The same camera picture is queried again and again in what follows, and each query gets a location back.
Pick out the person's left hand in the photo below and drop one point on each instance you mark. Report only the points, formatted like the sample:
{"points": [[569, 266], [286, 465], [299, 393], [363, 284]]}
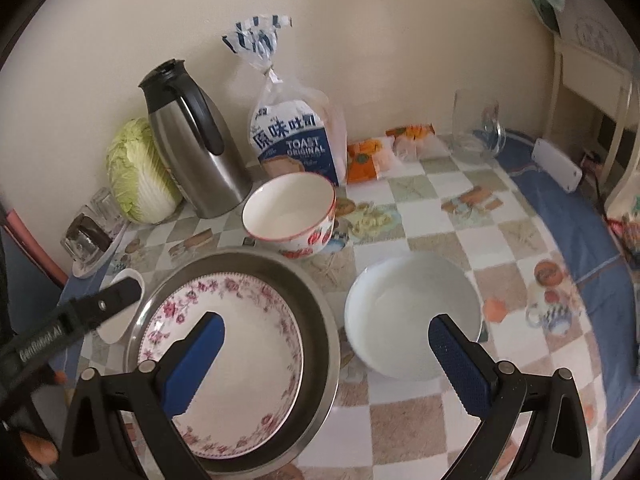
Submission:
{"points": [[42, 449]]}

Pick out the small floral print bowl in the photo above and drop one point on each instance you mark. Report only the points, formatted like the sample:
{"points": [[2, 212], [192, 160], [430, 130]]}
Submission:
{"points": [[400, 305]]}

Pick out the stainless steel thermos jug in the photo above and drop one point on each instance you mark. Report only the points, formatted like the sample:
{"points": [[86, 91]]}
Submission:
{"points": [[200, 160]]}

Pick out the teal cloth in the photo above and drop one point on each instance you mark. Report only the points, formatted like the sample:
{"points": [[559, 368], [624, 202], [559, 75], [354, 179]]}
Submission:
{"points": [[547, 0]]}

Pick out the white oval tray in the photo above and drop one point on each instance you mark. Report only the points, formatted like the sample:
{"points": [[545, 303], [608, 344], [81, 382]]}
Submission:
{"points": [[87, 271]]}

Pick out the napa cabbage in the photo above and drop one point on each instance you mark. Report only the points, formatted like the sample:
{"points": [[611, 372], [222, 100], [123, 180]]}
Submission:
{"points": [[135, 175]]}

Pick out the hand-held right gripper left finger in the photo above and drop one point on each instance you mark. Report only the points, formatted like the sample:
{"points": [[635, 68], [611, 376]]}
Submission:
{"points": [[200, 365]]}

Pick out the clear glass cup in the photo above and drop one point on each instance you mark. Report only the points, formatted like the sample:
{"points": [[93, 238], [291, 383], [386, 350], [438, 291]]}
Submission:
{"points": [[105, 207]]}

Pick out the white power strip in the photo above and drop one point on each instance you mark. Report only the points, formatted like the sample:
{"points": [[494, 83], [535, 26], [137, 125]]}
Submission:
{"points": [[555, 162]]}

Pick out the large stainless steel basin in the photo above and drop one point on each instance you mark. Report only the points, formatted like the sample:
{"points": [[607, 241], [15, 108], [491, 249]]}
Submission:
{"points": [[320, 360]]}

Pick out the strawberry print bowl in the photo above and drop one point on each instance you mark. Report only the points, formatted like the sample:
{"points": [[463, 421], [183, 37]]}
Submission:
{"points": [[285, 215]]}

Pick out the clear glass mug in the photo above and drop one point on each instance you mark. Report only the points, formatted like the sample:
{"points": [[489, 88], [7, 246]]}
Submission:
{"points": [[475, 145]]}

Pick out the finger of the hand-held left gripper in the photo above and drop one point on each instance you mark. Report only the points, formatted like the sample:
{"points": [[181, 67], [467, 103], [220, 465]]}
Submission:
{"points": [[102, 302]]}

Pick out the dark blue furniture panel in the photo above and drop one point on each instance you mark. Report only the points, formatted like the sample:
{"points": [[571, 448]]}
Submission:
{"points": [[25, 270]]}

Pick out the round floral rim plate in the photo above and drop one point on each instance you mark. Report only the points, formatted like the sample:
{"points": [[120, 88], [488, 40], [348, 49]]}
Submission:
{"points": [[250, 360]]}

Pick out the toast bread bag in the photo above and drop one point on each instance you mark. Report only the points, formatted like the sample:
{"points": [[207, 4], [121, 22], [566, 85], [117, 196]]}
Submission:
{"points": [[295, 140]]}

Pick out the orange snack packet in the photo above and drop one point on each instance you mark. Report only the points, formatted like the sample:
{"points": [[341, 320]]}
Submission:
{"points": [[365, 162], [415, 132]]}

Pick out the cream wooden chair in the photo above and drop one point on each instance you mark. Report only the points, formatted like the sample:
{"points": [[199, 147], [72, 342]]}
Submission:
{"points": [[590, 65]]}

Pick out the white square bowl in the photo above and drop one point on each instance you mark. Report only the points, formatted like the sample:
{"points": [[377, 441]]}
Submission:
{"points": [[117, 321]]}

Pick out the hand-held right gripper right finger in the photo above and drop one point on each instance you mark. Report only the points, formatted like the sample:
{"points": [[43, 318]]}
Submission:
{"points": [[457, 365]]}

